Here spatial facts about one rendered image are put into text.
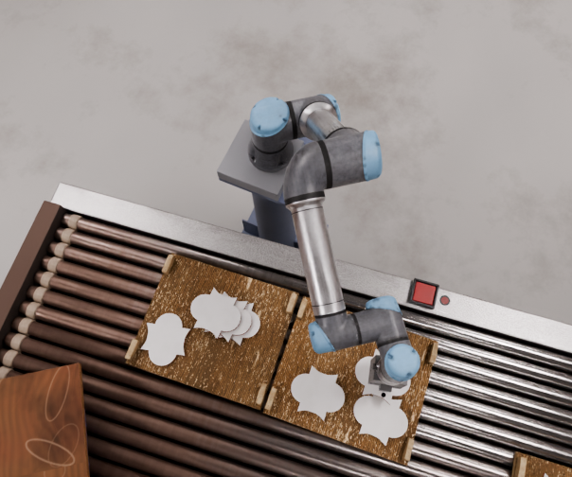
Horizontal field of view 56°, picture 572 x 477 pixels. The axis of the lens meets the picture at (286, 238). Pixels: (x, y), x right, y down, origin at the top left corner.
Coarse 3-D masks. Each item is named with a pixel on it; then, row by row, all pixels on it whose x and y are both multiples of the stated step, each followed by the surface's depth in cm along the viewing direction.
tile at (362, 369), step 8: (376, 352) 149; (360, 360) 149; (368, 360) 149; (360, 368) 148; (368, 368) 148; (360, 376) 147; (368, 384) 146; (408, 384) 146; (368, 392) 146; (376, 392) 146; (384, 392) 146; (392, 392) 146; (400, 392) 146
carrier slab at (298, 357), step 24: (312, 312) 159; (408, 336) 156; (288, 360) 155; (312, 360) 154; (336, 360) 154; (288, 384) 152; (360, 384) 152; (264, 408) 150; (288, 408) 150; (408, 408) 150; (336, 432) 148; (408, 432) 147; (384, 456) 145
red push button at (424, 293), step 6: (420, 288) 162; (426, 288) 162; (432, 288) 162; (414, 294) 161; (420, 294) 161; (426, 294) 161; (432, 294) 161; (414, 300) 161; (420, 300) 161; (426, 300) 161; (432, 300) 161
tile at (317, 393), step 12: (312, 372) 152; (300, 384) 151; (312, 384) 151; (324, 384) 151; (336, 384) 151; (300, 396) 150; (312, 396) 150; (324, 396) 150; (336, 396) 150; (300, 408) 149; (312, 408) 149; (324, 408) 149; (336, 408) 149
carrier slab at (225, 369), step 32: (160, 288) 162; (192, 288) 162; (224, 288) 162; (256, 288) 162; (192, 320) 159; (288, 320) 159; (192, 352) 156; (224, 352) 156; (256, 352) 155; (192, 384) 153; (224, 384) 152; (256, 384) 152
